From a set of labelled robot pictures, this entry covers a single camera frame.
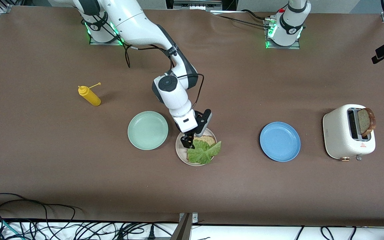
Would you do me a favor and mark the brown toast bread slice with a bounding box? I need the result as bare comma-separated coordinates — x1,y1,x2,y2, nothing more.
187,135,217,157
357,108,376,137

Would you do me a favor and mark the green lettuce leaf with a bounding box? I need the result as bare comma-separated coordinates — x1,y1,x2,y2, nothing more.
187,139,222,165

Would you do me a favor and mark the yellow mustard squeeze bottle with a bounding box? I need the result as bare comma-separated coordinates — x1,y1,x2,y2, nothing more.
78,82,102,107

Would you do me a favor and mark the beige round plate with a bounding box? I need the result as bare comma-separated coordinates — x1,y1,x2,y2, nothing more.
175,127,218,167

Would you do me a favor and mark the light green round plate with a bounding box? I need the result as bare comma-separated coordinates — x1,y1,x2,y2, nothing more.
127,111,169,151

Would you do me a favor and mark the blue round plate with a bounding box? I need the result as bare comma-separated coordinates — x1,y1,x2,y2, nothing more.
259,121,301,162

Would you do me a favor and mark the white two-slot toaster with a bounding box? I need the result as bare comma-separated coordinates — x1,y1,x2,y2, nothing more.
322,104,376,163

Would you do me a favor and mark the black equipment box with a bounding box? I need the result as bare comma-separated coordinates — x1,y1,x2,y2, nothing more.
165,0,237,11

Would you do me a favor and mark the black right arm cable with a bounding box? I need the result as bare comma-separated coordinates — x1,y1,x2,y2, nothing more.
124,43,205,108

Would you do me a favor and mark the aluminium profile post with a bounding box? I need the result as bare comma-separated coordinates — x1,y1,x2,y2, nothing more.
170,212,199,240

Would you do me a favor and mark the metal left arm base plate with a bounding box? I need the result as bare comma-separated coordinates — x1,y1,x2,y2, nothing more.
263,18,301,50

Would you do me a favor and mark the black braided cable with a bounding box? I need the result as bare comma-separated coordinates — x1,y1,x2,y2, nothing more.
217,13,272,29

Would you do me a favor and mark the thin black cable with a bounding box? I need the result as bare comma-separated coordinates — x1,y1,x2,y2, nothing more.
240,9,271,20

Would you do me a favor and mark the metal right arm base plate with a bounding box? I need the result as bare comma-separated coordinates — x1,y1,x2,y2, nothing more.
89,33,126,46

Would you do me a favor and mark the long black looped cable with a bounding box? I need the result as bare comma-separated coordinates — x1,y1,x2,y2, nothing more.
0,193,84,234

